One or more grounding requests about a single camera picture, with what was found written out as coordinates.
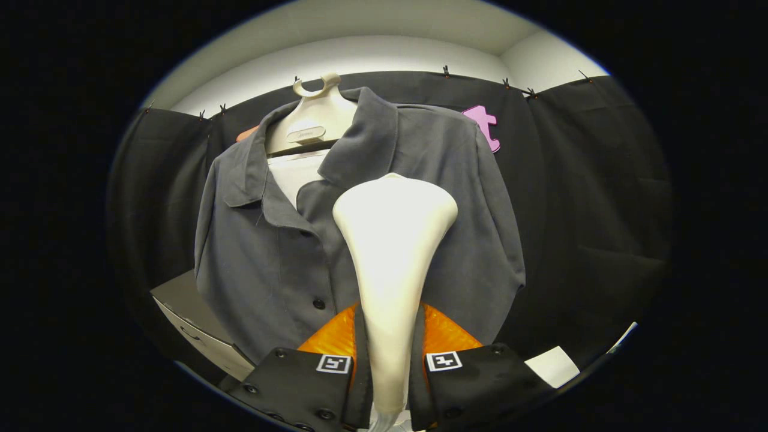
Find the black backdrop cloth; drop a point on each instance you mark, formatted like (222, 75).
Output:
(600, 210)

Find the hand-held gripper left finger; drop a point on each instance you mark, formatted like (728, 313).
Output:
(360, 396)

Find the white side shelf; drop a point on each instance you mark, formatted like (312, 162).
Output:
(624, 336)

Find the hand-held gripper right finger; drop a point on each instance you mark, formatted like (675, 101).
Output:
(420, 396)

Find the cream garment steamer head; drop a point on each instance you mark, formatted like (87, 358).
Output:
(393, 240)

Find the white paper sheet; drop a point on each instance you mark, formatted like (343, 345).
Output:
(555, 367)

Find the cream plastic clothes hanger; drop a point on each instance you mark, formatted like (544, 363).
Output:
(312, 120)

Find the dark grey collared shirt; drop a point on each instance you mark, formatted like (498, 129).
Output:
(264, 264)

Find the grey cabinet with dark top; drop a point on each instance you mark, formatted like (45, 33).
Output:
(180, 294)

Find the row of small black clips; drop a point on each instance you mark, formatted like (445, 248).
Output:
(446, 71)

